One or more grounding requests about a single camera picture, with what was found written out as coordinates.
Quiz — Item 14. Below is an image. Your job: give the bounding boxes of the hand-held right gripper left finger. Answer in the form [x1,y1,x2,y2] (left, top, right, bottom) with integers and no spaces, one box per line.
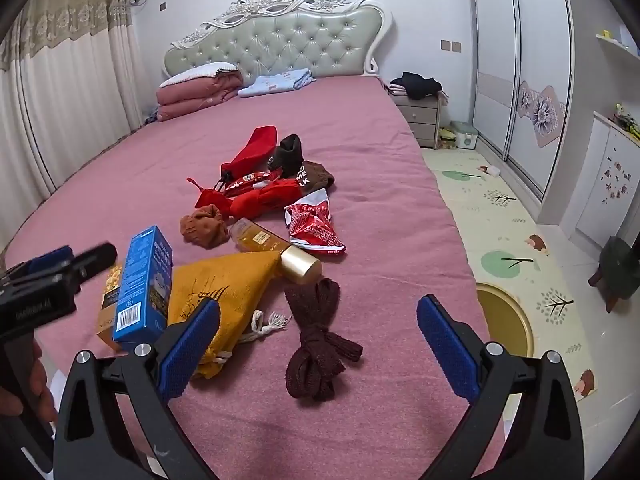
[52,298,222,480]

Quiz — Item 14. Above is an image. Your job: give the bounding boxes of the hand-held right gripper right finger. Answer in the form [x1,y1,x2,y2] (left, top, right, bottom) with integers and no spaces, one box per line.
[416,293,586,480]

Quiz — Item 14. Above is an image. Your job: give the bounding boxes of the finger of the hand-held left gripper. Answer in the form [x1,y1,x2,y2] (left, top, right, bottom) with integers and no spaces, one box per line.
[0,245,76,282]
[62,242,119,287]

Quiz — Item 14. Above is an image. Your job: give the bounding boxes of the round gold-lined bin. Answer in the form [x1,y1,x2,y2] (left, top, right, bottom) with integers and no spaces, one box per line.
[475,282,535,358]

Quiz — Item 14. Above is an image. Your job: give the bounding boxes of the red candy wrapper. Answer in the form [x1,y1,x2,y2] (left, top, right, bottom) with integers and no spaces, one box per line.
[222,170,282,197]

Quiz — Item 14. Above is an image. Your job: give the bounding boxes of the person's left hand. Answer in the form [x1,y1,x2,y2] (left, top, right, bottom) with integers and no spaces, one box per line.
[0,341,60,426]

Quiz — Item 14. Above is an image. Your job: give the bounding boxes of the yellow snack box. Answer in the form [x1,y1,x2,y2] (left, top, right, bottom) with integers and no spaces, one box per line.
[96,261,132,353]

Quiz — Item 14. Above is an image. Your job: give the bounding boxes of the blue carton box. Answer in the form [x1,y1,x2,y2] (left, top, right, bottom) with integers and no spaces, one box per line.
[112,225,174,345]

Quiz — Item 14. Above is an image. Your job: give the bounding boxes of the orange-brown sock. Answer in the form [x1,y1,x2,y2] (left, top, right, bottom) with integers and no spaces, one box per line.
[180,204,228,251]

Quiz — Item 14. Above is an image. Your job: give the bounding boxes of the dark maroon knit scarf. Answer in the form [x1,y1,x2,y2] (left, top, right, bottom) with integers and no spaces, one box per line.
[284,277,364,402]

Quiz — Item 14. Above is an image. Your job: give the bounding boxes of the amber bottle with gold cap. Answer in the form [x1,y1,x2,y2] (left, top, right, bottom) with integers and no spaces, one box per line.
[229,217,323,285]

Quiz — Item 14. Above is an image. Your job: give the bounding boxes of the tree-print play mat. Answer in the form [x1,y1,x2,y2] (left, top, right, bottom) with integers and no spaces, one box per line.
[420,147,598,451]

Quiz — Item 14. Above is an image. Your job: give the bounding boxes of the red cloth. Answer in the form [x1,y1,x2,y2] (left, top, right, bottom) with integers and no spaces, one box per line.
[230,178,303,218]

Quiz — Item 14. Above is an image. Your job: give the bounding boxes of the red and white snack bag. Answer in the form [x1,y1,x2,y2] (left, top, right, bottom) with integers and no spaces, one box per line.
[284,190,348,257]

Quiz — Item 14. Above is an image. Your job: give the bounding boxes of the beige curtain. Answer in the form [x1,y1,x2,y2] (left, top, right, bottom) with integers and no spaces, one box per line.
[0,0,146,196]

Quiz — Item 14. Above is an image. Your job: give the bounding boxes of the dark green stool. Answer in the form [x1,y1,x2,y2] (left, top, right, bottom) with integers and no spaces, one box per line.
[589,235,640,313]

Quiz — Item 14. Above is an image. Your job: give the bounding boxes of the folded pink quilt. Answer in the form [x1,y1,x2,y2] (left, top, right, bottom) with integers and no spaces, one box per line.
[156,72,244,123]

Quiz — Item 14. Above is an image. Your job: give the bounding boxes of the red fabric pouch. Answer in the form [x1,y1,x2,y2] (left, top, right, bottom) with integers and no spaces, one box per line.
[220,125,278,181]

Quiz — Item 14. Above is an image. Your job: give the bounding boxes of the brown sock with white letters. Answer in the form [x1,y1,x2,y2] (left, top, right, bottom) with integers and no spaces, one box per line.
[295,160,335,195]

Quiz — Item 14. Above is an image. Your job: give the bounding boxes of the dark grey knit sock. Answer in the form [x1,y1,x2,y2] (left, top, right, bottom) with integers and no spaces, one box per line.
[267,134,305,173]

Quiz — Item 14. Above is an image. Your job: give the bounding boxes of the white pillow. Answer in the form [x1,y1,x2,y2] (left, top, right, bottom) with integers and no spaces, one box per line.
[159,62,240,89]

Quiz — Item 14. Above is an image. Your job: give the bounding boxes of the white box with green lid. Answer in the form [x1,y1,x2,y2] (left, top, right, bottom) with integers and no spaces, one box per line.
[448,120,480,150]

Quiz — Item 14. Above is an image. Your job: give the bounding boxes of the grey nightstand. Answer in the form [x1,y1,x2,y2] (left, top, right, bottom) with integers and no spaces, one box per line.
[394,91,443,150]

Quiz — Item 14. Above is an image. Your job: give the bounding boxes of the white low cabinet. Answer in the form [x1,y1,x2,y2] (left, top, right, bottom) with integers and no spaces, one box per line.
[560,110,640,248]

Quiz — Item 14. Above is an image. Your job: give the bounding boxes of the folded light blue cloth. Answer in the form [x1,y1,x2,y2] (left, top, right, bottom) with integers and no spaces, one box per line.
[237,68,315,98]

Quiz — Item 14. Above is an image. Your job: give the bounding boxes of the black clothes pile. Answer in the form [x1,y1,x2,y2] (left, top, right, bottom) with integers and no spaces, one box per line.
[389,72,444,101]

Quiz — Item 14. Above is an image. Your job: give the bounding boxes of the white flower-print wardrobe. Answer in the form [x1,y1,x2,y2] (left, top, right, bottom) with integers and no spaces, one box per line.
[467,0,576,196]

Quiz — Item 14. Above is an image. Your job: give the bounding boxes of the toys on cabinet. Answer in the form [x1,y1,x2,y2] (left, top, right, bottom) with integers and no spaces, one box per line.
[612,102,640,142]

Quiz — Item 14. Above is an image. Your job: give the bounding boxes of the tufted green headboard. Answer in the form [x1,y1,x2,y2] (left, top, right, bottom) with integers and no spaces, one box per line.
[164,0,388,92]

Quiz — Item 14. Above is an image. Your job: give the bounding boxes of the white corner shelf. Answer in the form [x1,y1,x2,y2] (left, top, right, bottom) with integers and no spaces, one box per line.
[595,30,640,81]

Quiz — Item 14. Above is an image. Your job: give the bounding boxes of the yellow drawstring bag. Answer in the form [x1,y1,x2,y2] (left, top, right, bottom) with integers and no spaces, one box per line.
[167,251,292,380]

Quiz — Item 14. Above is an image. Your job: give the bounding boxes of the small red drawstring bag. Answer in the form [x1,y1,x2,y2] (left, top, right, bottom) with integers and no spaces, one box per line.
[186,176,236,221]

